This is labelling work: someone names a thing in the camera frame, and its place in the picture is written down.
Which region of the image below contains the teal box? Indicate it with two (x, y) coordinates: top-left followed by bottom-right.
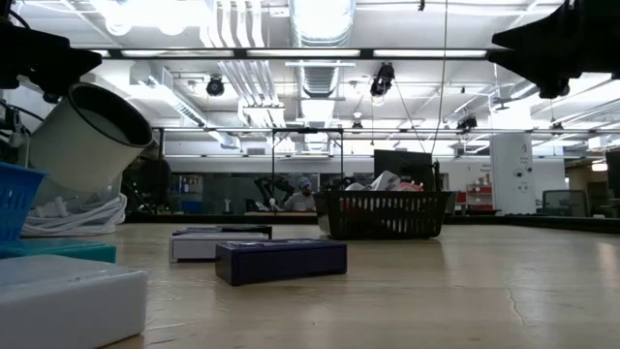
(0, 238), (117, 264)

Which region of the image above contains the navy box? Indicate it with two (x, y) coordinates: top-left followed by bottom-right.
(215, 238), (349, 287)
(171, 225), (222, 237)

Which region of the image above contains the white box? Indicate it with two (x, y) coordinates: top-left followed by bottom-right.
(169, 231), (270, 263)
(0, 254), (149, 349)

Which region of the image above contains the grey mesh office chair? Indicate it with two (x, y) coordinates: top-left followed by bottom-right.
(542, 188), (590, 218)

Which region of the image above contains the white cylindrical cup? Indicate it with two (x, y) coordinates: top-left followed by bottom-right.
(27, 80), (154, 195)

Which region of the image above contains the white round pillar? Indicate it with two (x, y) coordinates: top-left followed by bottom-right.
(489, 133), (537, 215)

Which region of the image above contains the blue plastic basket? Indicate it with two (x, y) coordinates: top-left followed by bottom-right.
(0, 162), (47, 242)

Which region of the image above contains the red storage shelf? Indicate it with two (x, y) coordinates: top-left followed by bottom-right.
(454, 182), (494, 213)

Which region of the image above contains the black computer monitor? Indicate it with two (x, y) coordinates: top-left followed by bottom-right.
(373, 148), (436, 191)

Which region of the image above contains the black plastic basket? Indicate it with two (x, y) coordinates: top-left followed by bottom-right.
(313, 189), (454, 240)

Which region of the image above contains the person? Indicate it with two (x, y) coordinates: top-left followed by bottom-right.
(283, 175), (317, 213)

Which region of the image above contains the white coiled lamp cable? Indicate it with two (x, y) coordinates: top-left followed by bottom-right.
(21, 192), (128, 238)

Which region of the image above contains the black overhead camera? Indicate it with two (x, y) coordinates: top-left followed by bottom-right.
(369, 61), (397, 98)

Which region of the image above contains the black background rig frame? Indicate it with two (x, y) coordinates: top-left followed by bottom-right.
(269, 126), (346, 214)

